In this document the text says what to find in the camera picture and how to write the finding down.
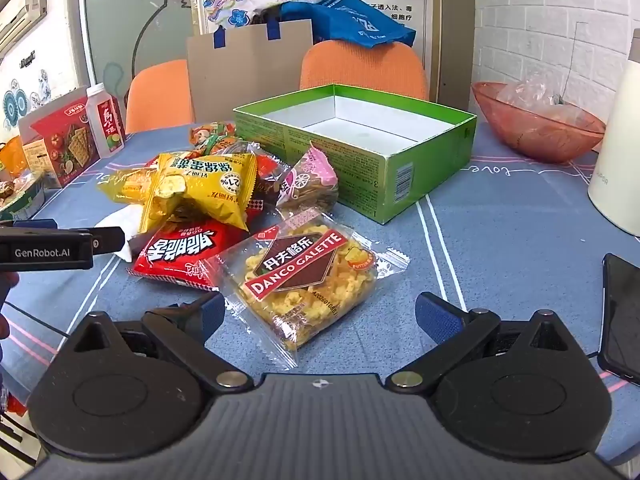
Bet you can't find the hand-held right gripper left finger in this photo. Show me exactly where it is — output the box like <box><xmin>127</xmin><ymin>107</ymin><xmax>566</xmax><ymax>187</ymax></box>
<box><xmin>65</xmin><ymin>291</ymin><xmax>255</xmax><ymax>395</ymax></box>

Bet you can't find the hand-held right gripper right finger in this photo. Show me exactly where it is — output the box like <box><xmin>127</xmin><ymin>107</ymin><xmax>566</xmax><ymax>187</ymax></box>
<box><xmin>386</xmin><ymin>291</ymin><xmax>573</xmax><ymax>394</ymax></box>

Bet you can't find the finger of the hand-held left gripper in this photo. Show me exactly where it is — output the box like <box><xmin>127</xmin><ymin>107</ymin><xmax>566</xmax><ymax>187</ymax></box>
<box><xmin>75</xmin><ymin>226</ymin><xmax>126</xmax><ymax>257</ymax></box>
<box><xmin>0</xmin><ymin>218</ymin><xmax>57</xmax><ymax>232</ymax></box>

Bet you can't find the white snack packet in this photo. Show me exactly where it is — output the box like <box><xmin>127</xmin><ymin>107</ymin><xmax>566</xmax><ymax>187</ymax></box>
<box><xmin>92</xmin><ymin>207</ymin><xmax>151</xmax><ymax>261</ymax></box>

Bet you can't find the small yellow snack packet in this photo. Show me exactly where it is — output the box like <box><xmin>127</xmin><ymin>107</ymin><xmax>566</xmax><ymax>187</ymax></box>
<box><xmin>97</xmin><ymin>167</ymin><xmax>166</xmax><ymax>206</ymax></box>

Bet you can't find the clear cookie packet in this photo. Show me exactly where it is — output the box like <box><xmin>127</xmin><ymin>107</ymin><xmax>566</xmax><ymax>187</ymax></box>
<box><xmin>215</xmin><ymin>207</ymin><xmax>411</xmax><ymax>368</ymax></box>

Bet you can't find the large yellow snack packet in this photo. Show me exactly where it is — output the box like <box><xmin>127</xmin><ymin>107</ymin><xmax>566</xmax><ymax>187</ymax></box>
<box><xmin>140</xmin><ymin>152</ymin><xmax>258</xmax><ymax>233</ymax></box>

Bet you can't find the green cardboard box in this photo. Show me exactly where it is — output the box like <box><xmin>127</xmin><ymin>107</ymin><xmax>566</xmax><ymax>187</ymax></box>
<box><xmin>233</xmin><ymin>85</ymin><xmax>477</xmax><ymax>225</ymax></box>

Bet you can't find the red brown snack packet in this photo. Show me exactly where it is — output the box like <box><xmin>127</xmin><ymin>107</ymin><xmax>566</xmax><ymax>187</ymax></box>
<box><xmin>245</xmin><ymin>152</ymin><xmax>291</xmax><ymax>221</ymax></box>

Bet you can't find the orange green snack packet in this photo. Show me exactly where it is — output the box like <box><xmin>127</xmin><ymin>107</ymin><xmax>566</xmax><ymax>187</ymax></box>
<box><xmin>189</xmin><ymin>121</ymin><xmax>251</xmax><ymax>156</ymax></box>

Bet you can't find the pink snack packet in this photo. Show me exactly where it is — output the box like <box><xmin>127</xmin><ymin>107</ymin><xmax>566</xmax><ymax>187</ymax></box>
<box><xmin>275</xmin><ymin>142</ymin><xmax>339</xmax><ymax>211</ymax></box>

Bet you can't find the person's left hand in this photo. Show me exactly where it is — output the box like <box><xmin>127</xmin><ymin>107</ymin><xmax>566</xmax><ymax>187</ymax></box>
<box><xmin>0</xmin><ymin>270</ymin><xmax>21</xmax><ymax>342</ymax></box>

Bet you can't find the orange cup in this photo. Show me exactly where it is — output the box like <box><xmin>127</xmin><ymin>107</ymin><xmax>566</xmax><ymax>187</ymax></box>
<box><xmin>0</xmin><ymin>136</ymin><xmax>28</xmax><ymax>181</ymax></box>

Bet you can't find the red cracker box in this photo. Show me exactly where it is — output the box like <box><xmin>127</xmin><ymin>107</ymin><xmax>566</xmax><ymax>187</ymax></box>
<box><xmin>20</xmin><ymin>87</ymin><xmax>108</xmax><ymax>188</ymax></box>

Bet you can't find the blue tablecloth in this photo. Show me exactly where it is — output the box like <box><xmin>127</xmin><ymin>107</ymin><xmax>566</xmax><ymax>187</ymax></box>
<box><xmin>0</xmin><ymin>120</ymin><xmax>640</xmax><ymax>466</ymax></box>

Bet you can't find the white bottle red label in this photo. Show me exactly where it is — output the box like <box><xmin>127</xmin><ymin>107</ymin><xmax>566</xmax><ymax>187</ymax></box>
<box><xmin>85</xmin><ymin>83</ymin><xmax>126</xmax><ymax>159</ymax></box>

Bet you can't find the orange chair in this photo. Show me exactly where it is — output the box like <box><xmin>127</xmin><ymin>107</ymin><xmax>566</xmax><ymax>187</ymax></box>
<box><xmin>299</xmin><ymin>40</ymin><xmax>430</xmax><ymax>102</ymax></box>
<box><xmin>125</xmin><ymin>59</ymin><xmax>196</xmax><ymax>135</ymax></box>

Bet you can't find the black smartphone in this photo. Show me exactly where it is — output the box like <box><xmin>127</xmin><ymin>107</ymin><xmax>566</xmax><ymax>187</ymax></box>
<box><xmin>597</xmin><ymin>253</ymin><xmax>640</xmax><ymax>386</ymax></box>

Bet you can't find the pink plastic bowl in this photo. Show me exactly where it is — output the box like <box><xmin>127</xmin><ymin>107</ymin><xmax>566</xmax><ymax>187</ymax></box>
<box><xmin>471</xmin><ymin>81</ymin><xmax>606</xmax><ymax>163</ymax></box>

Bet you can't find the white air conditioner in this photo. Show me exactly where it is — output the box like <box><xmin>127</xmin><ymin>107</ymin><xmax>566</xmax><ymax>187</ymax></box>
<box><xmin>0</xmin><ymin>0</ymin><xmax>48</xmax><ymax>56</ymax></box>

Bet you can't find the brown paper bag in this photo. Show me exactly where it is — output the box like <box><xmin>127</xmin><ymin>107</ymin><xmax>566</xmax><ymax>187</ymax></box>
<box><xmin>186</xmin><ymin>19</ymin><xmax>315</xmax><ymax>123</ymax></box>

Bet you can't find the white thermos jug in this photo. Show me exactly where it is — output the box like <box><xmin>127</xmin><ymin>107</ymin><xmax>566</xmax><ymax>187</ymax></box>
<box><xmin>587</xmin><ymin>29</ymin><xmax>640</xmax><ymax>238</ymax></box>

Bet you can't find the clear plastic bag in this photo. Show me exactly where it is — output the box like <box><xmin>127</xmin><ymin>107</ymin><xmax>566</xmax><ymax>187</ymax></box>
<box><xmin>497</xmin><ymin>71</ymin><xmax>596</xmax><ymax>126</ymax></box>

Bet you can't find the blue bag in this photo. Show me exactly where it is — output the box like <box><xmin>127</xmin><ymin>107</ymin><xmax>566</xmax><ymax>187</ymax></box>
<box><xmin>280</xmin><ymin>0</ymin><xmax>417</xmax><ymax>50</ymax></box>

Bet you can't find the black cable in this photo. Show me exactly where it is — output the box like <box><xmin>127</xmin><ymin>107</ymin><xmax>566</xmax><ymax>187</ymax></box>
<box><xmin>2</xmin><ymin>302</ymin><xmax>71</xmax><ymax>338</ymax></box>

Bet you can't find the black wall wire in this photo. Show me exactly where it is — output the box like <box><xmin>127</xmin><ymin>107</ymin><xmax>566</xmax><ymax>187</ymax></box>
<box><xmin>557</xmin><ymin>21</ymin><xmax>591</xmax><ymax>107</ymax></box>

